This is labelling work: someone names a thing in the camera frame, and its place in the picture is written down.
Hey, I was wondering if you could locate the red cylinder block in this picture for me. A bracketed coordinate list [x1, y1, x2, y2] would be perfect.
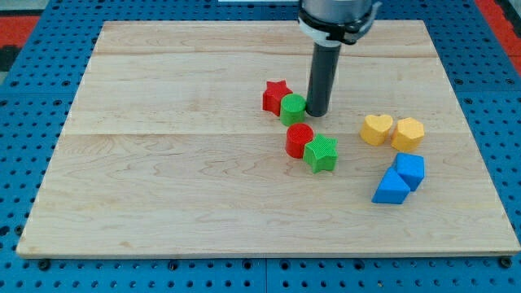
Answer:
[285, 123, 314, 159]

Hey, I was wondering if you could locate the red star block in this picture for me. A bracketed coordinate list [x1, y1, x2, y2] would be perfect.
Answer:
[262, 80, 293, 116]

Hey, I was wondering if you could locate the blue triangle block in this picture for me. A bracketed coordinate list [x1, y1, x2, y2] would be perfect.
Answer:
[371, 168, 411, 204]

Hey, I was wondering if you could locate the green star block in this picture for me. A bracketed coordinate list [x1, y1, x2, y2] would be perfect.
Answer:
[303, 133, 338, 173]

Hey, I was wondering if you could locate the yellow heart block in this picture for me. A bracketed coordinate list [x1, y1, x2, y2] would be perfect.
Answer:
[359, 114, 393, 147]

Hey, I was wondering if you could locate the yellow hexagon block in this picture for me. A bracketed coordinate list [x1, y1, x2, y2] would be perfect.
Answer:
[391, 117, 425, 152]

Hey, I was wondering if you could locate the blue cube block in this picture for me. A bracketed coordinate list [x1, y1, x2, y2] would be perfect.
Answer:
[392, 152, 425, 191]

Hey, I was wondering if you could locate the light wooden board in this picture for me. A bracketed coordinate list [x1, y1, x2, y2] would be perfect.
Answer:
[16, 20, 520, 259]

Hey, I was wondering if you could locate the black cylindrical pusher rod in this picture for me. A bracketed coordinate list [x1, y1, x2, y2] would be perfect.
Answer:
[306, 44, 341, 117]

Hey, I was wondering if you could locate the green cylinder block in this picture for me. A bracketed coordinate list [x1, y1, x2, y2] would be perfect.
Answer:
[279, 94, 306, 126]

